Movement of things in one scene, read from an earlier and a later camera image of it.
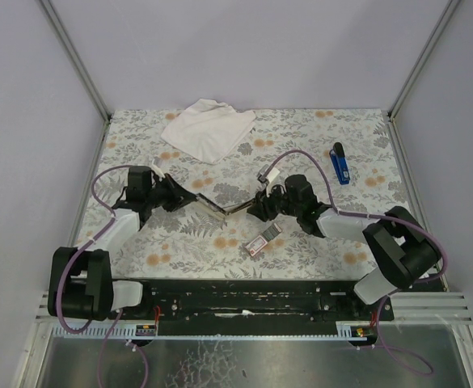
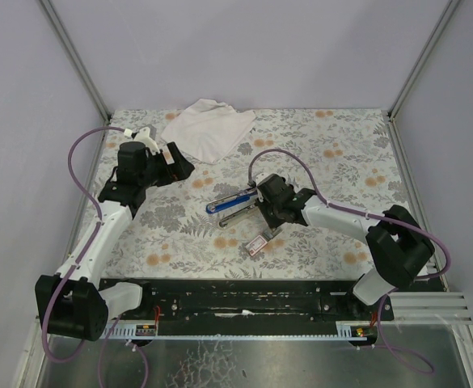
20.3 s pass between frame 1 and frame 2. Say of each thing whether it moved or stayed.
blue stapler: moved
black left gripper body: moved
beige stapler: moved
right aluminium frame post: stayed
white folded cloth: stayed
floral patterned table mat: stayed
